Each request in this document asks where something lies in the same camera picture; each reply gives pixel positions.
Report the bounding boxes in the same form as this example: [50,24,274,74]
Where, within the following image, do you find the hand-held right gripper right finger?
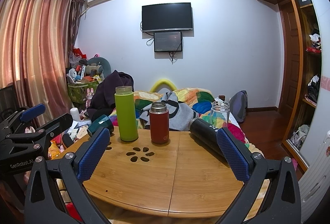
[215,127,302,224]

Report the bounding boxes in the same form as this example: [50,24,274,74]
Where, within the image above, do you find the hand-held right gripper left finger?
[24,127,112,224]

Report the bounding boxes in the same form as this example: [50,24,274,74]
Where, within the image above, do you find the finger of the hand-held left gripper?
[7,113,74,153]
[0,103,47,137]

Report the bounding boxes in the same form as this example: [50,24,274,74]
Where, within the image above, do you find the dark green cup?
[86,114,115,138]

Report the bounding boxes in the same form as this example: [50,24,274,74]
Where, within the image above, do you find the black cup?
[189,118,232,163]

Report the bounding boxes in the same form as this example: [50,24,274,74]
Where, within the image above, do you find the tall lime green cup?
[114,86,139,142]

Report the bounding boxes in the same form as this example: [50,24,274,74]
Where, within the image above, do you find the red steel-rimmed cup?
[149,101,170,144]

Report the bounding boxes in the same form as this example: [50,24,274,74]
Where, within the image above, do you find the orange snack packet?
[48,141,63,160]

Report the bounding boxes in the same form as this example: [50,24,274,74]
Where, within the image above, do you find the black chair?
[0,85,16,117]

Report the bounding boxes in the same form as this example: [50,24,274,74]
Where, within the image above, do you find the green basket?
[67,82,101,109]

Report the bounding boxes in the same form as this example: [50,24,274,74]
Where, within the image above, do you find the pink rabbit toy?
[86,88,95,109]

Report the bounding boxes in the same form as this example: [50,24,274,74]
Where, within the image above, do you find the grey backpack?
[229,90,249,124]

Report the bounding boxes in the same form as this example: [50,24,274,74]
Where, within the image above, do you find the dark purple jacket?
[87,70,135,127]

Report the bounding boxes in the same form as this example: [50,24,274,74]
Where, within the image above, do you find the colourful patchwork quilt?
[108,87,248,148]

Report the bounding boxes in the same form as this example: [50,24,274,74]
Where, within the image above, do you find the round wooden table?
[53,125,261,217]

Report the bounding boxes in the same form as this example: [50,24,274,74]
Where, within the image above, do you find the grey plush toy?
[79,56,112,80]

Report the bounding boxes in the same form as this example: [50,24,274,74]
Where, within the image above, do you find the white handbag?
[291,124,310,147]

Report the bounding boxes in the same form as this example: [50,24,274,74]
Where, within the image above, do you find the pink sheer curtain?
[0,0,78,123]

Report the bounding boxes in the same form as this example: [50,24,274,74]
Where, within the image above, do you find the grey black sweater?
[139,91,198,132]

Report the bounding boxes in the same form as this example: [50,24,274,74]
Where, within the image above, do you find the red bag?
[72,47,88,60]

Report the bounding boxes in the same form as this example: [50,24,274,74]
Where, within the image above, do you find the yellow foam tube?
[150,79,179,93]

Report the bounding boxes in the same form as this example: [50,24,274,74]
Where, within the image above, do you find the dark folded clothes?
[306,74,322,104]

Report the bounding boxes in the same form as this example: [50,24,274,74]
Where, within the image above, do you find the dark patterned curtain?
[69,0,86,50]

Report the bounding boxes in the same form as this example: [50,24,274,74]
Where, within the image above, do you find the wooden door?
[278,0,303,114]

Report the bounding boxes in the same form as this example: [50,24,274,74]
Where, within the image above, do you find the wooden wardrobe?
[277,0,324,174]

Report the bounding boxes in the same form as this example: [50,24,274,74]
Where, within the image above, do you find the small black wall monitor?
[154,31,183,53]

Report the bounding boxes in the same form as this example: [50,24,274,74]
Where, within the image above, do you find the black wall television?
[141,2,194,33]

